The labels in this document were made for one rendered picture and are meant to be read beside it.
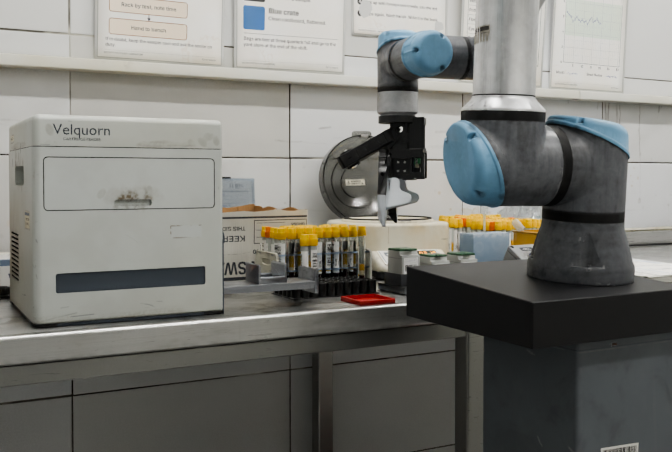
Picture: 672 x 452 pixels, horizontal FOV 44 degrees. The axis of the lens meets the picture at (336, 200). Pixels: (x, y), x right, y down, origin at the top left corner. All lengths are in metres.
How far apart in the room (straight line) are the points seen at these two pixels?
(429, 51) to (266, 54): 0.71
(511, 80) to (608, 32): 1.55
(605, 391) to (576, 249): 0.19
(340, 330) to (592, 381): 0.41
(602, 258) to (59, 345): 0.75
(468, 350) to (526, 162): 0.50
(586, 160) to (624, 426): 0.36
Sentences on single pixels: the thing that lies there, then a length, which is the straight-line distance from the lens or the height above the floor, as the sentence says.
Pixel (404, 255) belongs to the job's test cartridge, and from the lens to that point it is 1.53.
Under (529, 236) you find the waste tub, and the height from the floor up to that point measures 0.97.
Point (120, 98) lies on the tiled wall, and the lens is 1.92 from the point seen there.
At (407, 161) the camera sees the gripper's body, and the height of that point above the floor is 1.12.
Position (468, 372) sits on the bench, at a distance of 1.55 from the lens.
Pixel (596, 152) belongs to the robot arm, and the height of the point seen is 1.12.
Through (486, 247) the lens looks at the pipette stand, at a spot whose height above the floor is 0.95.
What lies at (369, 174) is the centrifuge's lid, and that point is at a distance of 2.09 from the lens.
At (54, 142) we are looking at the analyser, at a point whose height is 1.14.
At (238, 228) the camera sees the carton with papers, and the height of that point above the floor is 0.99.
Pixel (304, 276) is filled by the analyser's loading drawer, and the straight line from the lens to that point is 1.43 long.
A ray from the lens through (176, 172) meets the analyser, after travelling 1.28.
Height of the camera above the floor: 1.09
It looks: 1 degrees down
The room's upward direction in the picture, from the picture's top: straight up
